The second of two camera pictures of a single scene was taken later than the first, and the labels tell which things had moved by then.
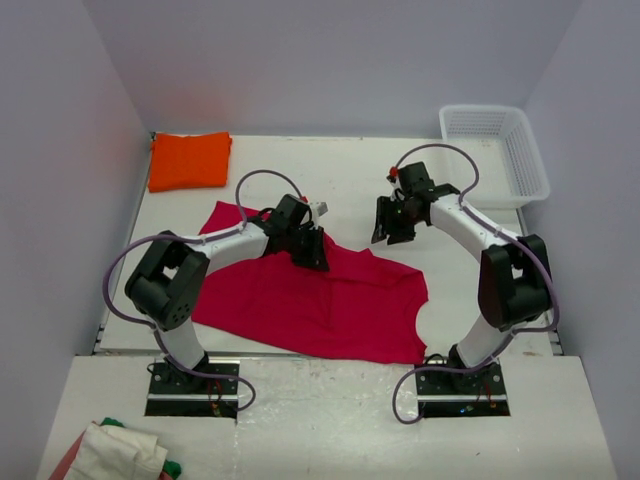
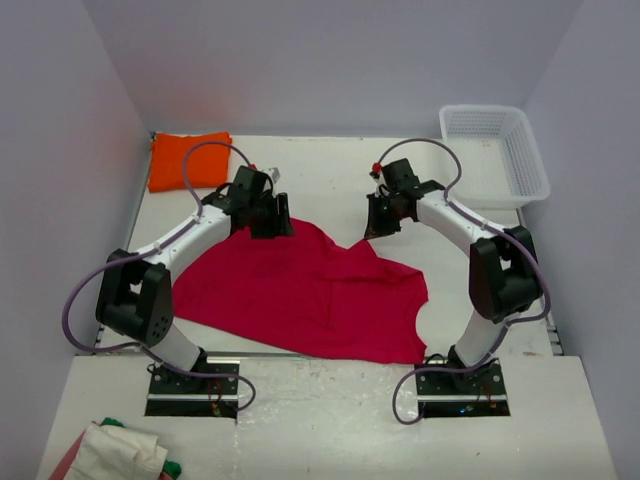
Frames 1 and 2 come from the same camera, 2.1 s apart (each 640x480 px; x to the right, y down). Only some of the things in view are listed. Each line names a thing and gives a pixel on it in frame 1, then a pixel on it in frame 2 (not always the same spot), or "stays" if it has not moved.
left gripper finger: (320, 258) to (283, 225)
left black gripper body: (301, 246) to (263, 217)
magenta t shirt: (359, 309) stays
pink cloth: (67, 459) stays
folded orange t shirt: (188, 161) stays
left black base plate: (210, 389) stays
